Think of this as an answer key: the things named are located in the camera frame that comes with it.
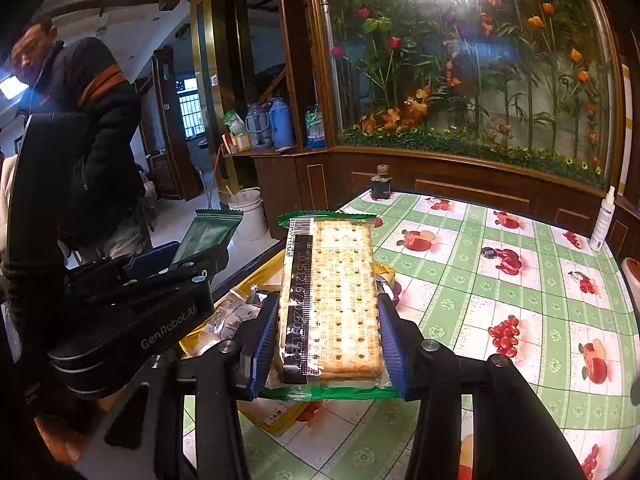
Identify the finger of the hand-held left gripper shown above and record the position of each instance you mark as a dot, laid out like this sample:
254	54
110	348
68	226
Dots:
150	260
200	265

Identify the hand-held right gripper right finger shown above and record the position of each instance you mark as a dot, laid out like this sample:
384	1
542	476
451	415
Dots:
392	345

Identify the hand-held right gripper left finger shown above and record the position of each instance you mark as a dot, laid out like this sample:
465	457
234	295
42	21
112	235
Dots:
262	345

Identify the dark green snack packet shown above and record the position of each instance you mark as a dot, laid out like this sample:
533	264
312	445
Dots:
207	232

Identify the clear plastic snack packet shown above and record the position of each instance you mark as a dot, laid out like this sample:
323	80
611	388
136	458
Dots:
235	317

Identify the green ended cracker packet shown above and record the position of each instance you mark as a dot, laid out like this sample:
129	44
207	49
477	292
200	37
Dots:
340	300

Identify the yellow snack packet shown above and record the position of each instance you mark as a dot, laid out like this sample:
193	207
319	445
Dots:
385	272

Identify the white plastic bucket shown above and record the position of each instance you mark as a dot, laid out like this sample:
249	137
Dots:
248	215

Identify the orange cardboard box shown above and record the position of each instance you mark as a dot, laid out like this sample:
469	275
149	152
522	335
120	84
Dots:
241	142

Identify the fruit print tablecloth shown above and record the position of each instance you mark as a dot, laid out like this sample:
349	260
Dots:
525	310

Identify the green and white bag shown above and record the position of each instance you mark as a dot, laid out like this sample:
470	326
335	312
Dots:
234	122

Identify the grey thermos flask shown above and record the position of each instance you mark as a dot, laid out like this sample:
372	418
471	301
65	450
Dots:
257	125

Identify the dark glass jar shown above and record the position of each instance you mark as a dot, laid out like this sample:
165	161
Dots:
381	185

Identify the blue thermos flask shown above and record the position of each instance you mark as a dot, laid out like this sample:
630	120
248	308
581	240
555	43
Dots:
281	122

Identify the brown wooden cabinet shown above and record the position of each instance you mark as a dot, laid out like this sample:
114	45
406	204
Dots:
450	185

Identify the large clear water bottle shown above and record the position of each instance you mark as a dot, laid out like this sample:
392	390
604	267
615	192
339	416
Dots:
315	127

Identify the fluorescent ceiling light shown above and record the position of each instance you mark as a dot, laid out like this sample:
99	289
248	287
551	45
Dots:
12	86

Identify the white spray bottle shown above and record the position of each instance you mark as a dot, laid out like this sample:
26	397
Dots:
602	220

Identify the white round container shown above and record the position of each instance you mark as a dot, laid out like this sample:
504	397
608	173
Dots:
631	267

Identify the glass fronted flower display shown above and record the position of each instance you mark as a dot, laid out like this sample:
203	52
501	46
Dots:
500	85

